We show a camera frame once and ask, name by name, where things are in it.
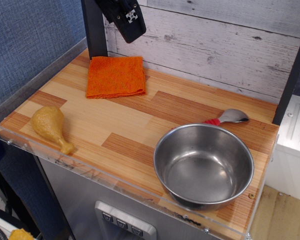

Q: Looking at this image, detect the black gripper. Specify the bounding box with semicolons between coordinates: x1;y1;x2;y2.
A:
95;0;147;44

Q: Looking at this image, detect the red handled metal spoon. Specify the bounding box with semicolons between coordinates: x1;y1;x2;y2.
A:
204;108;250;126

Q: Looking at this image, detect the toy chicken drumstick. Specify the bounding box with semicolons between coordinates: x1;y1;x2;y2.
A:
30;106;75;155

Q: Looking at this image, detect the orange folded cloth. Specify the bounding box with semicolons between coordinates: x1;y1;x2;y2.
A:
86;56;147;99

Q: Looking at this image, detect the stainless steel bowl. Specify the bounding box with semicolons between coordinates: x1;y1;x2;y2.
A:
153;123;254;212

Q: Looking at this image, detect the clear acrylic edge guard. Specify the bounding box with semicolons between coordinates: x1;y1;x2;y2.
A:
0;39;279;240

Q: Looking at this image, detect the silver button control panel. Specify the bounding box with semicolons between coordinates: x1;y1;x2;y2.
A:
94;200;157;240

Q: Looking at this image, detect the white side cabinet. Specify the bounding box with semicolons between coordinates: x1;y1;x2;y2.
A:
265;95;300;200

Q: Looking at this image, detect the yellow object bottom left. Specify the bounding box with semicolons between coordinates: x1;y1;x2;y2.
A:
8;228;34;240

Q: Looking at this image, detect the left black vertical post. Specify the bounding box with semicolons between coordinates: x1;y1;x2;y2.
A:
81;0;108;60

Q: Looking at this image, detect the black vertical post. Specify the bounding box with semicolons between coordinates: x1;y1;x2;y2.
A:
81;0;108;60
272;47;300;126

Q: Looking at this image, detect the right black vertical post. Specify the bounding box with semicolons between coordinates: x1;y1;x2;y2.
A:
272;47;300;126

